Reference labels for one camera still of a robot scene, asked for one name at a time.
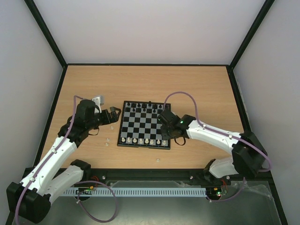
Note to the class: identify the white slotted cable duct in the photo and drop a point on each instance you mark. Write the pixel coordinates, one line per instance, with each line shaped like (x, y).
(137, 192)

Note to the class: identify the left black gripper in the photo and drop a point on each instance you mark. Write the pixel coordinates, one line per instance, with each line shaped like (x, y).
(115, 118)

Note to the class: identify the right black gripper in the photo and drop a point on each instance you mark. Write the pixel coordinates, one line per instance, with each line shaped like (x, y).
(164, 128)

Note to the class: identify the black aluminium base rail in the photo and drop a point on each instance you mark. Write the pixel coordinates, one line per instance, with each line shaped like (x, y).
(187, 176)

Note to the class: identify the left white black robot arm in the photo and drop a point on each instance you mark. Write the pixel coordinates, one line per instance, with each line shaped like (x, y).
(33, 196)

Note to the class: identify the black and silver chessboard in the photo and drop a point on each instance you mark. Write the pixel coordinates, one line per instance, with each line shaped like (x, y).
(141, 123)

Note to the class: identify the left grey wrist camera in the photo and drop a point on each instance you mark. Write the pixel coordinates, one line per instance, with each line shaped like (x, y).
(98, 100)

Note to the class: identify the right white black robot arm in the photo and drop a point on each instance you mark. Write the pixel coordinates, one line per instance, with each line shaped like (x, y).
(247, 154)

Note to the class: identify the black enclosure frame post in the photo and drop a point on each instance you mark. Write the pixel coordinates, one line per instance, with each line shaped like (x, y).
(45, 30)

